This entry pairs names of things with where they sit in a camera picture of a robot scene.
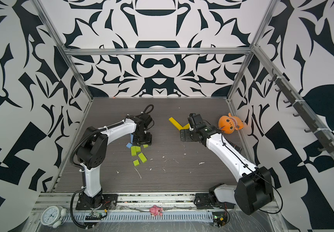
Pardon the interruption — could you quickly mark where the yellow block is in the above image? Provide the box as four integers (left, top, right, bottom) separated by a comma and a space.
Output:
169, 117, 183, 131
183, 123, 190, 130

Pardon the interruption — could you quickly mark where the black remote control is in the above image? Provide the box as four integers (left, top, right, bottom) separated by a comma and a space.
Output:
229, 141, 242, 154

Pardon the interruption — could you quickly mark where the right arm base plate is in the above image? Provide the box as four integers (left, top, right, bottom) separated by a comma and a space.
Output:
194, 193, 235, 209

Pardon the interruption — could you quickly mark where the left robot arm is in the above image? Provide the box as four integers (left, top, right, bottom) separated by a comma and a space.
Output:
69, 104, 154, 229

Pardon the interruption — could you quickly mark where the black hook rail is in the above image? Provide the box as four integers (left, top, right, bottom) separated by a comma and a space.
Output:
269, 73, 334, 154

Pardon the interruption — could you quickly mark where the white cable duct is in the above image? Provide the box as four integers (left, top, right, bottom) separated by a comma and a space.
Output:
74, 211, 213, 223

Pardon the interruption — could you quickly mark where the pink pig toy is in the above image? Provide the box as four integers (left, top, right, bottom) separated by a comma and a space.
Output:
149, 205, 163, 217

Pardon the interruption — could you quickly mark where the orange plush toy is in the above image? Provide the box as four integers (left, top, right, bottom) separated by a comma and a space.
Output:
218, 113, 244, 134

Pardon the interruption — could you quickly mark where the light blue block lower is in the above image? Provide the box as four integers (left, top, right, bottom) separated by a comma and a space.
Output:
126, 134, 134, 149

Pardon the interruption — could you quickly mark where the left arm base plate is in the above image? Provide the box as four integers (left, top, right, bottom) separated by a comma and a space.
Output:
76, 193, 118, 210

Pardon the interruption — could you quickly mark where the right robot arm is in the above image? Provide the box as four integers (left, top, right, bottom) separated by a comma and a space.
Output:
180, 113, 278, 215

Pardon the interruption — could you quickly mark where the green block upright pair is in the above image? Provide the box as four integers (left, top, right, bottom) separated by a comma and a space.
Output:
130, 145, 149, 157

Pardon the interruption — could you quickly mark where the white alarm clock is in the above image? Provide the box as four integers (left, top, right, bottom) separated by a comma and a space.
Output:
40, 206, 67, 229

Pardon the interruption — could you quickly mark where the small green cube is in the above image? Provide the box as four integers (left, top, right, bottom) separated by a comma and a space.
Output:
133, 160, 140, 167

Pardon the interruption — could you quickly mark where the circuit board right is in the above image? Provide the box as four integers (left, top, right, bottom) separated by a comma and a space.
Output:
212, 211, 230, 228

